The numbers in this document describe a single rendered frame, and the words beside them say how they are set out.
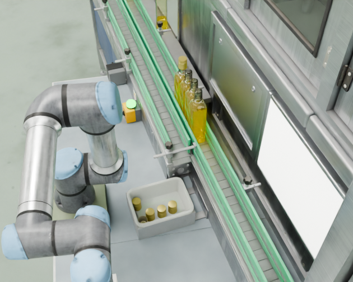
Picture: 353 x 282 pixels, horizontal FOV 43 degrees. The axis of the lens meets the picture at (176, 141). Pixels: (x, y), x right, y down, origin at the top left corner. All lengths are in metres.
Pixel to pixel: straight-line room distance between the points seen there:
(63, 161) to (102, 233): 0.64
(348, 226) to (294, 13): 0.87
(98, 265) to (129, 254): 0.79
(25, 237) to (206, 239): 0.87
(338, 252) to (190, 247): 1.17
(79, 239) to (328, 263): 0.54
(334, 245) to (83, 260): 0.51
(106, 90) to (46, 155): 0.23
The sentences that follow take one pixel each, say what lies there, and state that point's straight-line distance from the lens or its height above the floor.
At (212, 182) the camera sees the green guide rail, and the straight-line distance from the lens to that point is 1.61.
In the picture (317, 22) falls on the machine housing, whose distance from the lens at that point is 1.21.
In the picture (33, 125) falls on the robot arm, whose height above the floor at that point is 1.43.
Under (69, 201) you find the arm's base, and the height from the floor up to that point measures 0.89.
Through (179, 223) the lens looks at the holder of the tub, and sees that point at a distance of 1.70.
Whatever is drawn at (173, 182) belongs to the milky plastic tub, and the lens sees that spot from 1.75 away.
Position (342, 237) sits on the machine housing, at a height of 1.79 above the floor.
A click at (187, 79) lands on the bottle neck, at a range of 1.73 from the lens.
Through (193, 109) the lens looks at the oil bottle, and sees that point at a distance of 1.66.
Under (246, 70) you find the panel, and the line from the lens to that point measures 1.53.
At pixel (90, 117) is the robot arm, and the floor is 1.40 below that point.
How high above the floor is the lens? 2.23
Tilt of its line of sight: 48 degrees down
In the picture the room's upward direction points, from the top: straight up
